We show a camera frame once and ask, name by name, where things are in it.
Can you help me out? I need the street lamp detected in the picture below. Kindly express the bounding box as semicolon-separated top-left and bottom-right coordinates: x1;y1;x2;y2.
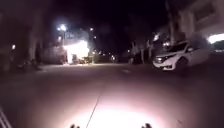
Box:
56;23;68;64

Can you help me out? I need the white car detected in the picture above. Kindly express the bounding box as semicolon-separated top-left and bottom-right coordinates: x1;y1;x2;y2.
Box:
152;39;214;72

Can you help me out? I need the grey asphalt road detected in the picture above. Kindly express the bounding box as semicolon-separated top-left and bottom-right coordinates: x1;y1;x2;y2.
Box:
0;61;224;128

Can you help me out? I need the robot's own part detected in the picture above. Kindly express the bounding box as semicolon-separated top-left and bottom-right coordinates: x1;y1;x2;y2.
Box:
69;123;81;128
141;122;153;128

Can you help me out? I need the tree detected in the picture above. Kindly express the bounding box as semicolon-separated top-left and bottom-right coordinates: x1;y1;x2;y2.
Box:
19;0;51;69

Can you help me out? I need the brightly lit building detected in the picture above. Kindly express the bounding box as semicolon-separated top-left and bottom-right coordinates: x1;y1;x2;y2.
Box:
58;31;93;65

